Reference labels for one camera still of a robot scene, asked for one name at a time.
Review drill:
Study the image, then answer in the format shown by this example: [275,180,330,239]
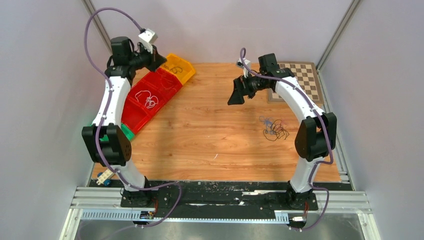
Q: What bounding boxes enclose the brown wire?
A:
[261,119,291,143]

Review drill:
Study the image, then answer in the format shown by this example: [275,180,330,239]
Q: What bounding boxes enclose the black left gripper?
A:
[127,43,167,74]

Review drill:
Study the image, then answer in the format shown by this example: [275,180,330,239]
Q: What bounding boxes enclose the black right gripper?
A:
[227,71,270,106]

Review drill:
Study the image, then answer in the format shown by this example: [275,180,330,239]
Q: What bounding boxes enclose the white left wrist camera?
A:
[138,28,158,54]

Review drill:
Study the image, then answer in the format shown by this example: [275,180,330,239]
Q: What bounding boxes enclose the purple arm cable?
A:
[239,47,335,232]
[84,7,184,228]

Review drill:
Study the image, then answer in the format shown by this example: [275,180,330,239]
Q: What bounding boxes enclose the red plastic bin near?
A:
[121,99,153,135]

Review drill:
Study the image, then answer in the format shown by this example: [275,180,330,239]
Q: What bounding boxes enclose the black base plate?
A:
[88,179,353,220]

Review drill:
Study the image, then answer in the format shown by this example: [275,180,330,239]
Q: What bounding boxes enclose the wooden chessboard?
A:
[278,61,324,107]

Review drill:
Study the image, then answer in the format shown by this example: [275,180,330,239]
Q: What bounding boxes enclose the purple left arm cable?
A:
[84,7,184,228]

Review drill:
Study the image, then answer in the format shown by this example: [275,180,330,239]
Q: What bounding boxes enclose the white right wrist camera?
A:
[235,58,251,78]

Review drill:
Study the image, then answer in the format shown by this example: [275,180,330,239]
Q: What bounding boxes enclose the white wire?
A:
[134,90,160,110]

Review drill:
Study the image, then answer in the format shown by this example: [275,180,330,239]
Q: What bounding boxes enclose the small white blue toy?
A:
[95,169,115,187]

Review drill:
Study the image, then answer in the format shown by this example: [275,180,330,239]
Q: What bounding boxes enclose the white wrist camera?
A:
[138,28,158,54]
[235,58,251,78]

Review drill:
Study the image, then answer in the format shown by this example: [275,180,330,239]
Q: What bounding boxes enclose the red plastic bin far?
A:
[145,68,183,101]

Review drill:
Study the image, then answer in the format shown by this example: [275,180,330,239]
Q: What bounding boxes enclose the yellow plastic bin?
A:
[161,53,196,85]

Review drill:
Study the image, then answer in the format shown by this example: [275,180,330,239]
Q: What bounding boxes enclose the blue wire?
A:
[258,115,275,135]

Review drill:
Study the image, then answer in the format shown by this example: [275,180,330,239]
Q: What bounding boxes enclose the green plastic bin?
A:
[99,123,135,142]

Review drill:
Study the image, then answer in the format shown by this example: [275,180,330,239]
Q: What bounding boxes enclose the red plastic bin middle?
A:
[127,81,167,116]

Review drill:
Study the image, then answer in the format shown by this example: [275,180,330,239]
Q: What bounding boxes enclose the red plastic bin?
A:
[145,68,183,101]
[121,99,153,135]
[127,81,167,116]

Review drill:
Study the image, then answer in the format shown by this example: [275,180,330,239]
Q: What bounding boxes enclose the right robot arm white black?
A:
[227,47,337,209]

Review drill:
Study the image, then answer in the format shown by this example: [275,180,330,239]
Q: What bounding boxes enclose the aluminium frame rail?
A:
[70,187,373,214]

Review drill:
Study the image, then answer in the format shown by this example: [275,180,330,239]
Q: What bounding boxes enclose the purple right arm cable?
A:
[239,47,335,232]

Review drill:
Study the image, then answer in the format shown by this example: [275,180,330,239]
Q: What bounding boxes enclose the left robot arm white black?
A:
[81,35,167,207]

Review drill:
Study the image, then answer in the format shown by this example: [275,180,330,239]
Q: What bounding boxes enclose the white slotted cable duct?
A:
[80,209,289,224]

